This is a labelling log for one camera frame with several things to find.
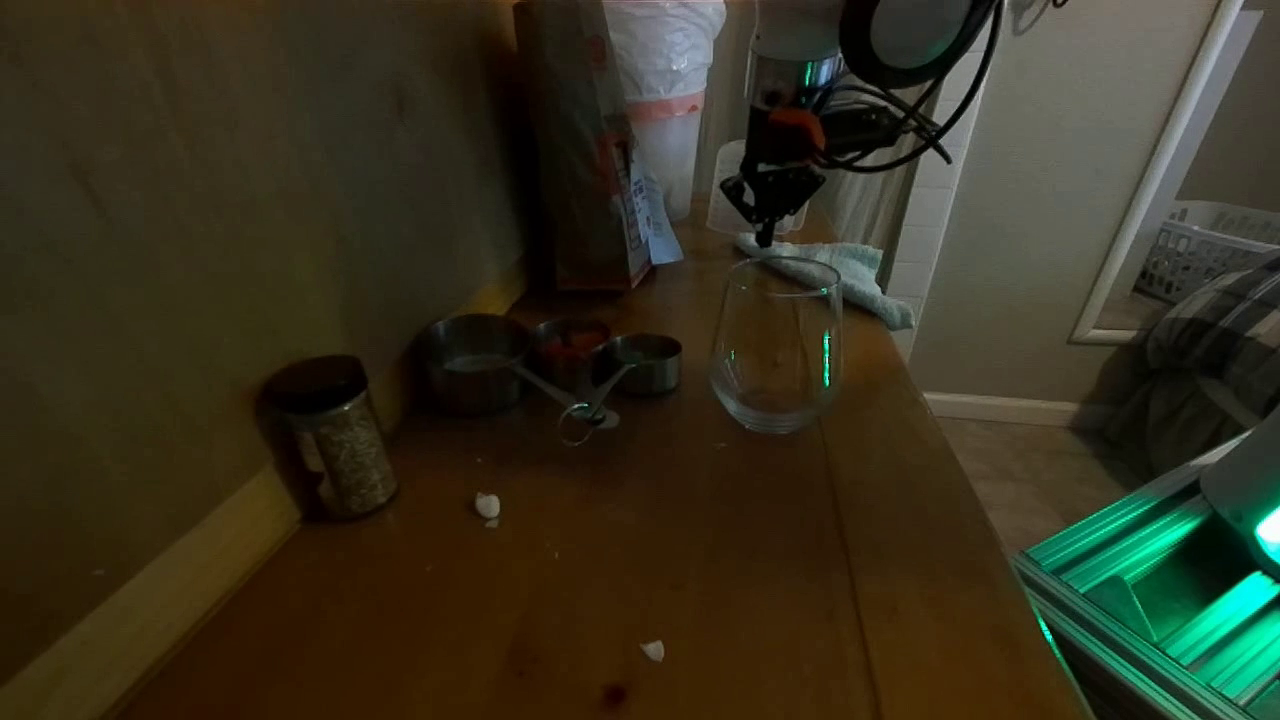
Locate metal measuring cup red contents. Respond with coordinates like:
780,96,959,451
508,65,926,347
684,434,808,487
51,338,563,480
523,317,618,401

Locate white cloth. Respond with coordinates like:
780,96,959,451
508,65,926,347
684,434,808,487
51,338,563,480
732,237,919,330

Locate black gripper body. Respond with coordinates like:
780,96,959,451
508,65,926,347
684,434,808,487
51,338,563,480
714,101,833,217

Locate small metal measuring cup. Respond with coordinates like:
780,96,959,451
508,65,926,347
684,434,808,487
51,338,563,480
585,328,686,412

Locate grey striped blanket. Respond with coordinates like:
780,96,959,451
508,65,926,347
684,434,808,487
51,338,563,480
1070,254,1280,492

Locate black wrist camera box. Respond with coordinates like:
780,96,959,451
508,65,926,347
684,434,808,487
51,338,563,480
813,101,905,155

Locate brown paper bag white label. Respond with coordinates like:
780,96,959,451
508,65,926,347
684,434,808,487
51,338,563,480
510,0,693,300

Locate white laundry basket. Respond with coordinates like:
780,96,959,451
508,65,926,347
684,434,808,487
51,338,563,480
1132,197,1280,312

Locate metal tin can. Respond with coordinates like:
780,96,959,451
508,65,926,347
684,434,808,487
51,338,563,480
255,351,400,528

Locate white framed mirror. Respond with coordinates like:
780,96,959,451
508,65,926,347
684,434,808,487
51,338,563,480
1069,0,1263,347

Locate white door frame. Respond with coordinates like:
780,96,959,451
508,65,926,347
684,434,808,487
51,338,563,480
852,75,1007,364

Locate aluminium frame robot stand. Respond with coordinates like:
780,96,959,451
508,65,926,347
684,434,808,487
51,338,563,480
1013,457,1280,720

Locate metal measuring spoon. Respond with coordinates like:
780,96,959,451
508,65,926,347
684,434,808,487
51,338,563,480
557,393,623,439

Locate wooden back board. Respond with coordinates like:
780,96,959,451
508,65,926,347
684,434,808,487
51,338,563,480
0,0,534,720

